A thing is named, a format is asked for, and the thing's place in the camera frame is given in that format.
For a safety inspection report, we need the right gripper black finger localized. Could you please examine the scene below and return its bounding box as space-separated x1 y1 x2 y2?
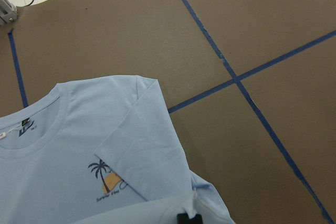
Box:
176 213 203 224

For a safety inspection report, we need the light blue t-shirt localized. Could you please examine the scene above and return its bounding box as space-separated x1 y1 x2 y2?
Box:
1 76 233 223

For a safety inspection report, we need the aluminium frame post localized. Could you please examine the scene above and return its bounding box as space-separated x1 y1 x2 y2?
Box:
0 0 18 26

